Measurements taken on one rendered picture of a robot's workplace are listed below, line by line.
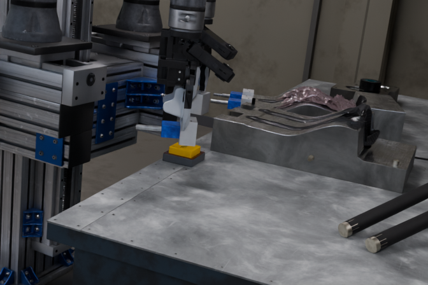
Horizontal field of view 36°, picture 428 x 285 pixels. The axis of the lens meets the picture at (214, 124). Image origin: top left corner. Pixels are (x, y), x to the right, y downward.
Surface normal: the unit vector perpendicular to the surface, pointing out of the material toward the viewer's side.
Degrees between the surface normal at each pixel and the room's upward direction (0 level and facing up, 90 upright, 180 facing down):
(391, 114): 90
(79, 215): 0
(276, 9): 90
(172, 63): 90
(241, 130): 90
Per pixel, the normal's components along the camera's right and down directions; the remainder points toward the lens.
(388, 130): -0.08, 0.24
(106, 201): 0.11, -0.96
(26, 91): -0.47, 0.17
